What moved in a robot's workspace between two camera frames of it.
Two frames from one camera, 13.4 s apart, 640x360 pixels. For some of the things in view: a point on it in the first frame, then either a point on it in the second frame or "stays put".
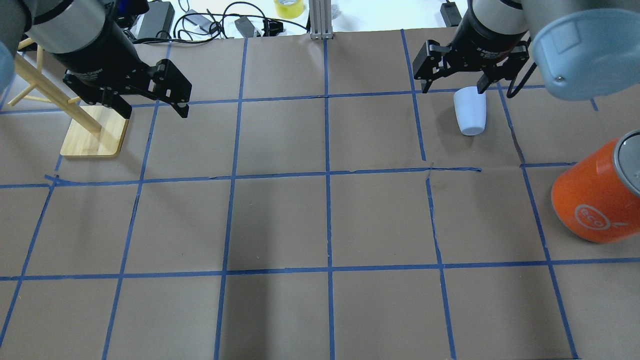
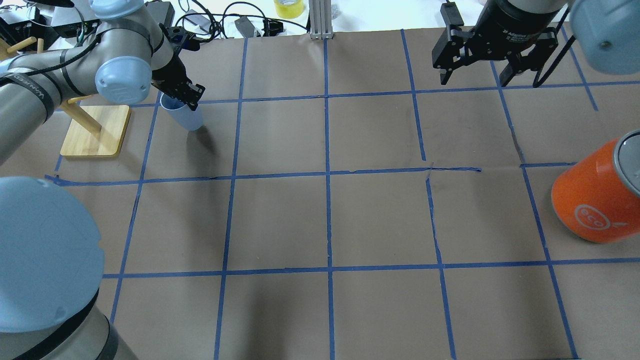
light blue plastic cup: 471,108 → 184,114
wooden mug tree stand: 95,131 stays put
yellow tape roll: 289,9 stays put
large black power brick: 159,18 stays put
